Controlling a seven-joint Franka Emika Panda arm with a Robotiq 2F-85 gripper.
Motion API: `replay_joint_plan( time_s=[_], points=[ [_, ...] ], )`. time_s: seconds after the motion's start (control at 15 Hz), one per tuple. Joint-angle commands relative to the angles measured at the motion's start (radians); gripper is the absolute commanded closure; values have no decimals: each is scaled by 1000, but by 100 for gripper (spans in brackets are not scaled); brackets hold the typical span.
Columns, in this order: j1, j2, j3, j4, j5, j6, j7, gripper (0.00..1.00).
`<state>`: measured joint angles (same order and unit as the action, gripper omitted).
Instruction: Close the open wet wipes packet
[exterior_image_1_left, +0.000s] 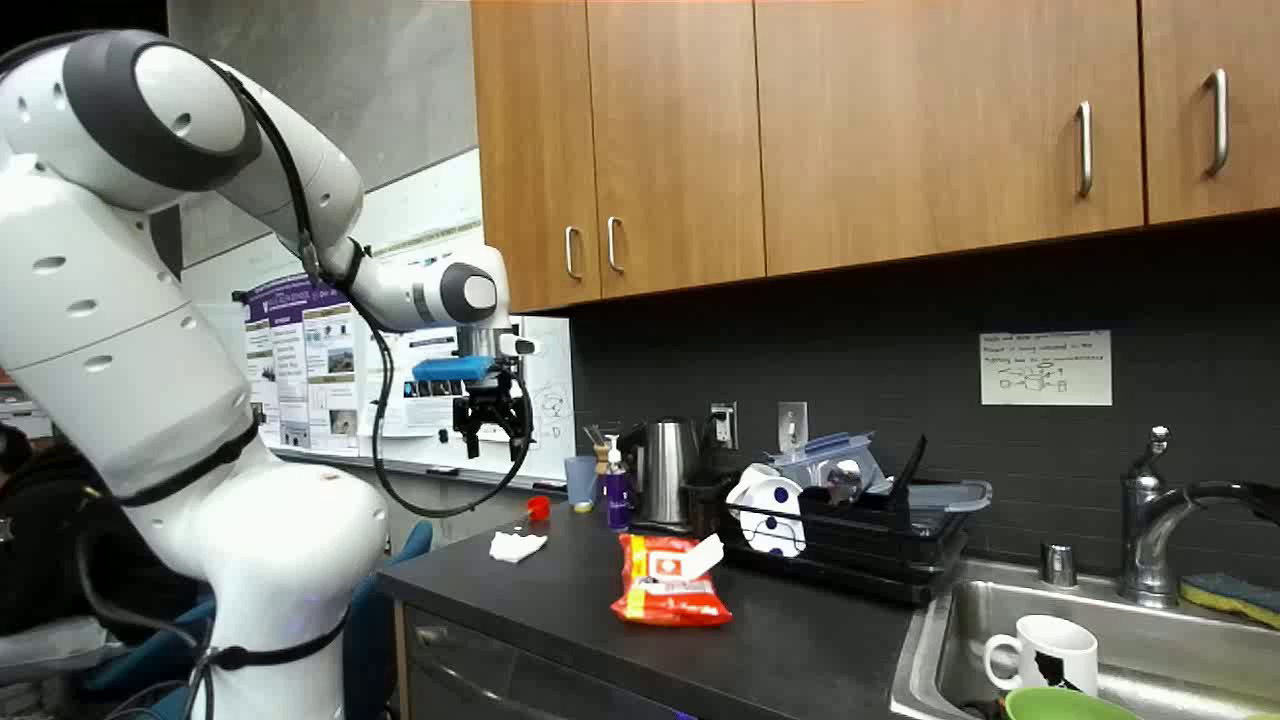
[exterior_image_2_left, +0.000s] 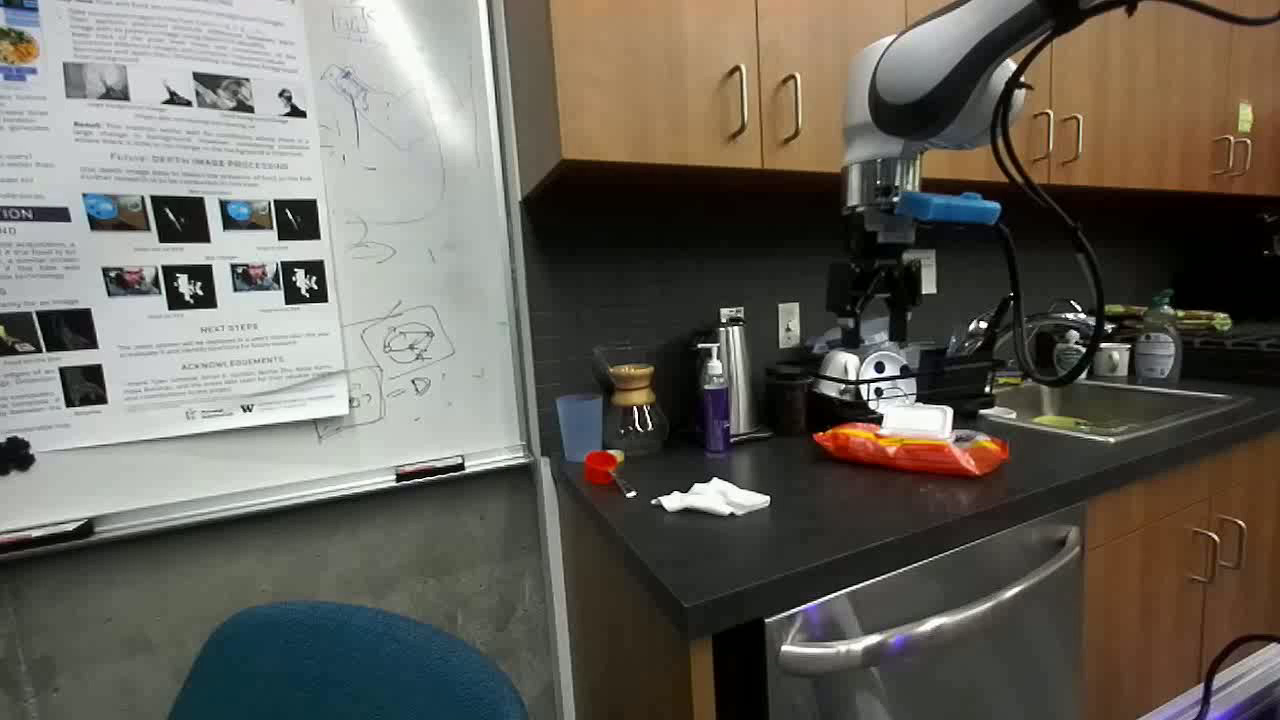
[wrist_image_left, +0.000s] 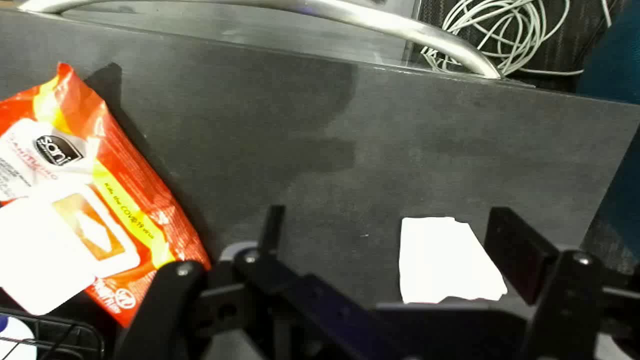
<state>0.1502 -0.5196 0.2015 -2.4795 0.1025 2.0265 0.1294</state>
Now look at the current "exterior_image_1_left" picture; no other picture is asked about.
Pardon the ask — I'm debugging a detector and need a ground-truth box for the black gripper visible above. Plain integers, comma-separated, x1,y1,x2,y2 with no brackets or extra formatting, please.
450,365,541,464

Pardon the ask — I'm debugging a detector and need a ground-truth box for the orange wet wipes packet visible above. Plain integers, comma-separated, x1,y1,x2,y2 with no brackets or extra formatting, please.
609,529,741,634

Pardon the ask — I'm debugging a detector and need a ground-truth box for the whiteboard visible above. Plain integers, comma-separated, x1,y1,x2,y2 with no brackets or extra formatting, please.
178,145,582,492

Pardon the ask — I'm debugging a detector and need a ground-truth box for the blue plastic cup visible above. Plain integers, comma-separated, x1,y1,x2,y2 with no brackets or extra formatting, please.
559,454,600,516

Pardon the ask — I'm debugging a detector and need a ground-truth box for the white crumpled tissue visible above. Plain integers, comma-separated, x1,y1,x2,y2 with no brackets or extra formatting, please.
484,529,553,570

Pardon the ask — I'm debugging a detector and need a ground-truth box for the purple bottle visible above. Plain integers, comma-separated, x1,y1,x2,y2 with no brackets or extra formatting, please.
597,446,635,534

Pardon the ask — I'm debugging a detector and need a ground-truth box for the stainless steel kettle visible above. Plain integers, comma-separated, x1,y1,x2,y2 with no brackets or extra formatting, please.
627,421,701,534

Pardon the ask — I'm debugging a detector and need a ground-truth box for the purple header poster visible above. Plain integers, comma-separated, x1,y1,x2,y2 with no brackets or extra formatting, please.
235,275,394,456

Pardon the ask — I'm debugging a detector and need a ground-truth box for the dark base cabinet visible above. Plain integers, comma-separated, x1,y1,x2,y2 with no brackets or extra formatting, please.
384,595,695,720

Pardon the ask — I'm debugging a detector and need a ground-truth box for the white item with blue dots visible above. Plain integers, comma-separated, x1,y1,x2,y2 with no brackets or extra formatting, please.
725,461,814,562

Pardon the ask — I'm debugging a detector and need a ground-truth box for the narrow wooden cabinet door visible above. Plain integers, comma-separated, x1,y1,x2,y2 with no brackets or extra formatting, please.
470,0,605,316

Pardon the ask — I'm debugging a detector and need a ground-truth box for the clear container with blue lid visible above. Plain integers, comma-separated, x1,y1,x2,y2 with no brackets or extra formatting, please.
774,427,891,500

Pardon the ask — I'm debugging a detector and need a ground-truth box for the medium wooden cabinet door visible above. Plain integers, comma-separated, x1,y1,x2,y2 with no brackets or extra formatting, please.
583,0,767,301

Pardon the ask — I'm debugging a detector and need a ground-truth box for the black dish rack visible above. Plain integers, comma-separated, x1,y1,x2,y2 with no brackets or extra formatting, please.
716,472,975,614

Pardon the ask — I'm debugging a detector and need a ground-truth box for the blue plastic tray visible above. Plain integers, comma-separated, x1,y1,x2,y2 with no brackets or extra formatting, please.
905,478,995,519

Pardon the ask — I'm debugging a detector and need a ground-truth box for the wide wooden cabinet door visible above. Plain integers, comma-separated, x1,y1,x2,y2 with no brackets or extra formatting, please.
751,0,1147,280

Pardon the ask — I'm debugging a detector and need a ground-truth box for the small chrome sink fitting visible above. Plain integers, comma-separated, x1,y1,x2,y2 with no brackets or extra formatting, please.
1040,538,1082,587

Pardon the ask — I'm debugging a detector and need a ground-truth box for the white mug with black print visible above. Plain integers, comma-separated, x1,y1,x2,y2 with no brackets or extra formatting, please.
980,614,1106,700

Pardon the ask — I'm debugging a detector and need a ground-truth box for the green bowl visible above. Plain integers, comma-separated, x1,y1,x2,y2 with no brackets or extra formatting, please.
995,685,1146,720

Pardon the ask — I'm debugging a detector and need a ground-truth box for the chrome faucet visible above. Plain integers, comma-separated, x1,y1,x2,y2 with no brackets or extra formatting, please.
1118,421,1280,614

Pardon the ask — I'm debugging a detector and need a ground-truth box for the stainless steel sink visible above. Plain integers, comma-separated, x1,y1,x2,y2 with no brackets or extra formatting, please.
888,556,1280,720

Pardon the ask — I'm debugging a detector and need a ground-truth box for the yellow green sponge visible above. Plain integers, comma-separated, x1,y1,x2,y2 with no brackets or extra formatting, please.
1177,570,1280,634

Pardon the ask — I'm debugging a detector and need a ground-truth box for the cropped wooden cabinet door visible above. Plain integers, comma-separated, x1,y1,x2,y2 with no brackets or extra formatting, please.
1135,0,1280,228

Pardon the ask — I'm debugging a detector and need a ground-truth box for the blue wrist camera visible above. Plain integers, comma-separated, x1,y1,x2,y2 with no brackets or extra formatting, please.
409,351,501,389

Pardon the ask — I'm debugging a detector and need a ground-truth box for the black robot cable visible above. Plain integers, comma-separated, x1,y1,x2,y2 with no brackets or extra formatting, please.
214,58,541,519

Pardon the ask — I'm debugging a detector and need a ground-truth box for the black utensil handle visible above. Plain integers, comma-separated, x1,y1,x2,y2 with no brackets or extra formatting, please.
898,432,933,492

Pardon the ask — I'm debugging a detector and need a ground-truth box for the white paper wall note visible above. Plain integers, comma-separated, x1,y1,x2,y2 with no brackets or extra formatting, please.
975,327,1118,408

